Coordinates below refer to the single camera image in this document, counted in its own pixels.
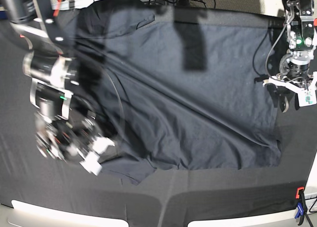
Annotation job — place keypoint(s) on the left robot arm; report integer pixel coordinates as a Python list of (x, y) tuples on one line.
[(300, 30)]

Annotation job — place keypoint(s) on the red blue clamp near right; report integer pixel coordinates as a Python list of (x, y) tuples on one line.
[(302, 210)]

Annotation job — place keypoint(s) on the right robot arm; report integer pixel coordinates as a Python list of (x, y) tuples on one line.
[(66, 125)]

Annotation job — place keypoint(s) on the dark grey t-shirt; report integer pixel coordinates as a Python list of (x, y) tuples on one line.
[(187, 81)]

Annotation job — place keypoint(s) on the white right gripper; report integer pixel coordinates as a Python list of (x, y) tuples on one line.
[(88, 156)]

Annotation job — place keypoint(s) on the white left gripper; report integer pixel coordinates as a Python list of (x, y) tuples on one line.
[(303, 96)]

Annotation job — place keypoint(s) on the black table cloth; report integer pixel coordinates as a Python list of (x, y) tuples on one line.
[(172, 198)]

